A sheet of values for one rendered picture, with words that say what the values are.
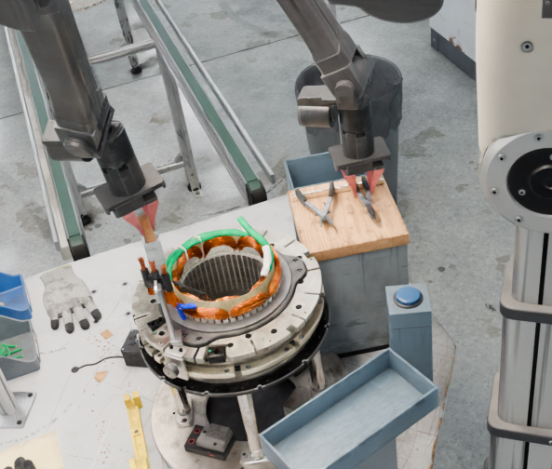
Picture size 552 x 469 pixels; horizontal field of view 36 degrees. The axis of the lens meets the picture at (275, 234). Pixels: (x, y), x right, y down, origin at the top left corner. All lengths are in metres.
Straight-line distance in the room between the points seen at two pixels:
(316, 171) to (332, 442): 0.69
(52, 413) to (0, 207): 2.18
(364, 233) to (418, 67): 2.79
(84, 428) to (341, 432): 0.61
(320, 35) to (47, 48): 0.53
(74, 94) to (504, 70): 0.53
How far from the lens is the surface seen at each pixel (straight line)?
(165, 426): 1.63
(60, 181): 2.42
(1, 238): 3.66
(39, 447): 1.71
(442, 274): 3.02
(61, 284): 2.00
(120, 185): 1.31
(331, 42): 1.39
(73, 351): 1.86
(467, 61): 4.15
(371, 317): 1.64
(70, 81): 1.08
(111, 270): 2.02
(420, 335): 1.46
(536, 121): 0.97
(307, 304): 1.36
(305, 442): 1.27
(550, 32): 0.88
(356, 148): 1.50
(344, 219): 1.56
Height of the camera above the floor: 2.03
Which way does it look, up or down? 38 degrees down
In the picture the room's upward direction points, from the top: 10 degrees counter-clockwise
